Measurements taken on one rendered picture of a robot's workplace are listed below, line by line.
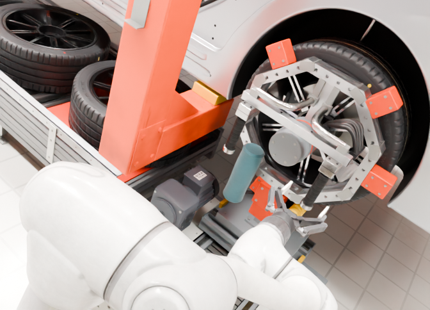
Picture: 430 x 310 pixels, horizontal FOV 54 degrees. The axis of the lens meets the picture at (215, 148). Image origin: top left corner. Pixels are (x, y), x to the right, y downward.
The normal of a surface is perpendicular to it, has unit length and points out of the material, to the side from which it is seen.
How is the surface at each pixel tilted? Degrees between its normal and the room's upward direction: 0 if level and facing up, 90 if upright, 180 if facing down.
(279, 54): 90
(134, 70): 90
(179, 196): 0
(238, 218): 0
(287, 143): 90
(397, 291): 0
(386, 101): 90
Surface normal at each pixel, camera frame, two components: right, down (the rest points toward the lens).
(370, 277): 0.31, -0.76
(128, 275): -0.30, -0.22
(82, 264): -0.41, 0.25
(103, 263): -0.16, 0.04
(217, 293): 0.88, -0.29
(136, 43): -0.57, 0.33
